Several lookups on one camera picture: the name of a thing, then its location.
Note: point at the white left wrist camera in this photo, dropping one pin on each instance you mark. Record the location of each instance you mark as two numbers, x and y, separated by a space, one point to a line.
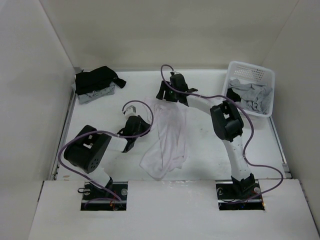
130 111

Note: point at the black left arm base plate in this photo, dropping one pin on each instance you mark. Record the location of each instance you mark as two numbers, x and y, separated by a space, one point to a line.
96 199

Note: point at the white tank top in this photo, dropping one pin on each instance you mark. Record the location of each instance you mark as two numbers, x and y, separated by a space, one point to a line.
170 148

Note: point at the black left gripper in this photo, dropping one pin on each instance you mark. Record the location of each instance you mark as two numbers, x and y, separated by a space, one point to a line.
146 126

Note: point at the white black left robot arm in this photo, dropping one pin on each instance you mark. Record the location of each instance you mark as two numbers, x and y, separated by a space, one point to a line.
86 153

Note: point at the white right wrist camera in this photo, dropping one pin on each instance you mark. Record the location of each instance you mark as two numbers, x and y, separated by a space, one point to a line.
174 73

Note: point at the crumpled grey tank top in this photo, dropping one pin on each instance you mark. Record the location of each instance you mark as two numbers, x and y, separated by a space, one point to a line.
254 97

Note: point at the folded grey tank top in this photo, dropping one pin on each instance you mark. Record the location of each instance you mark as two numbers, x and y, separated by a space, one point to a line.
96 94

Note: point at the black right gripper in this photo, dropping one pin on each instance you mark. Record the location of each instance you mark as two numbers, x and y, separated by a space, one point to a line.
160 94

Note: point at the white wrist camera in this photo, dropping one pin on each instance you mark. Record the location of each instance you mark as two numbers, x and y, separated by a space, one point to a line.
174 73
130 111

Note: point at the folded black tank top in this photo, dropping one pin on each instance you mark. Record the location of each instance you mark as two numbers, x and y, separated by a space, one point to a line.
96 80

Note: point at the white plastic laundry basket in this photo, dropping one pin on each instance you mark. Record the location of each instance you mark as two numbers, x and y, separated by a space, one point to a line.
250 73

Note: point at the crumpled black tank top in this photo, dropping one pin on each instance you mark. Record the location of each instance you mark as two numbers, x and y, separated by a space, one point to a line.
233 95

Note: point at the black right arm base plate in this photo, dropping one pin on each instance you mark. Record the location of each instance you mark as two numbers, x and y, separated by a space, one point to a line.
229 200

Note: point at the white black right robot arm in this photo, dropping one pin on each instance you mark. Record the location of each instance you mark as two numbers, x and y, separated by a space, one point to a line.
227 125

